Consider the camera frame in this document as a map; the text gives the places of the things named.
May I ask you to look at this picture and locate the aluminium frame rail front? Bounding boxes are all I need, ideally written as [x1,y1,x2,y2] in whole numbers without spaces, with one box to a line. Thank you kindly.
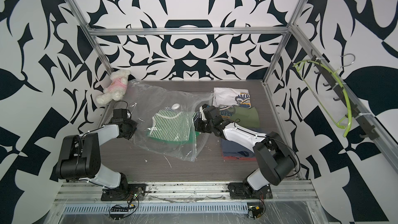
[54,180,319,204]

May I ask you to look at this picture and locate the green printed t-shirt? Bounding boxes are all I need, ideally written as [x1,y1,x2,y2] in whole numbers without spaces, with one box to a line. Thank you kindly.
[219,106,260,128]

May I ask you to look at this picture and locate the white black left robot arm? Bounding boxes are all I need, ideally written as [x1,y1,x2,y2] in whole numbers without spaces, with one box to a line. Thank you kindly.
[56,118,138,191]

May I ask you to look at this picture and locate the aluminium frame back crossbar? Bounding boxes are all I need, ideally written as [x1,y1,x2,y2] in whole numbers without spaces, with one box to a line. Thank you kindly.
[88,27,288,36]

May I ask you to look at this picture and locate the white round bag valve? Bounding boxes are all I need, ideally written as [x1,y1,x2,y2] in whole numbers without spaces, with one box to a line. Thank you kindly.
[172,103,180,110]

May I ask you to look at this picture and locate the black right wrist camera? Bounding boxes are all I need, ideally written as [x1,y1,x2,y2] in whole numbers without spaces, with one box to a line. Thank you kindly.
[200,104,221,121]

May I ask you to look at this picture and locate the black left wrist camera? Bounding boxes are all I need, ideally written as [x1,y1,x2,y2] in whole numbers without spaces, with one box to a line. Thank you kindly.
[112,108,129,123]

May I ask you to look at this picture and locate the black connector block left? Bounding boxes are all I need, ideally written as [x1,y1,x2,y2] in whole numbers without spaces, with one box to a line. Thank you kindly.
[108,205,130,220]

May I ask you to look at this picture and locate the solid green garment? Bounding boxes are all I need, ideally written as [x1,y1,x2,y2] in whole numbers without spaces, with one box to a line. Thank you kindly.
[147,131,201,144]

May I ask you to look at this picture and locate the white slotted cable duct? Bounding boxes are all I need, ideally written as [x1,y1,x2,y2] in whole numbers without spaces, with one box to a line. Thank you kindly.
[63,202,249,215]

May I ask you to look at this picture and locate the green wire clothes hanger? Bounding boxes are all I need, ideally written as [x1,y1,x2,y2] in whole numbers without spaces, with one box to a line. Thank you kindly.
[293,56,353,138]

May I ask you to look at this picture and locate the clear plastic vacuum bag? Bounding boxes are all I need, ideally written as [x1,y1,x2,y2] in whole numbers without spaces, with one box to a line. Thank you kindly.
[123,80,213,162]

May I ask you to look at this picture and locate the black connector block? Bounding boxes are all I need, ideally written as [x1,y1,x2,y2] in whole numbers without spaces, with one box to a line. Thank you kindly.
[108,205,130,220]
[247,205,265,219]

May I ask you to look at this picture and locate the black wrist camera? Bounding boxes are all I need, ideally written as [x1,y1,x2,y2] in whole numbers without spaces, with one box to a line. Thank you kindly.
[200,104,221,121]
[112,108,129,123]

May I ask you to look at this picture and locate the white printed tank top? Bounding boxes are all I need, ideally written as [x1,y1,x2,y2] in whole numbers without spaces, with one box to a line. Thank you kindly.
[213,88,251,108]

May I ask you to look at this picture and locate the black wall hook rack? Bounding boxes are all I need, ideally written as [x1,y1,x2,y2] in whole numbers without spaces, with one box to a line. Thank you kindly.
[312,54,379,141]

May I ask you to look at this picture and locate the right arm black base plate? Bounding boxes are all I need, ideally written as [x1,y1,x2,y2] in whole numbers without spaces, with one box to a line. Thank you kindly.
[228,182,273,200]

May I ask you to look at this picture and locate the red t-shirt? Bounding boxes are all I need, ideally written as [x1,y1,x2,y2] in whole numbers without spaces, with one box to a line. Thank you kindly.
[223,156,257,161]

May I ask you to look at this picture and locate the black connector block right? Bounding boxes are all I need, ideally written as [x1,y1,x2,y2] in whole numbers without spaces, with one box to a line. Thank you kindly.
[247,205,265,219]

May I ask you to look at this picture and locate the navy blue t-shirt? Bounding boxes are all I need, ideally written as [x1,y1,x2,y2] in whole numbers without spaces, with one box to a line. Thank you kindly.
[221,139,255,158]

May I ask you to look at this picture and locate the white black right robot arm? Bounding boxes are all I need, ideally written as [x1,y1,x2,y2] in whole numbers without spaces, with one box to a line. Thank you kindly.
[194,116,298,192]

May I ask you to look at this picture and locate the white teddy bear pink shirt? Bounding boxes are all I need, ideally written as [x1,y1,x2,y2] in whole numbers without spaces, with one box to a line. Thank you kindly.
[96,69,131,105]

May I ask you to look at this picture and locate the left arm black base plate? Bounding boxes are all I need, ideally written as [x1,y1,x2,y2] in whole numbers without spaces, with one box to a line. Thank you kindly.
[101,184,147,202]

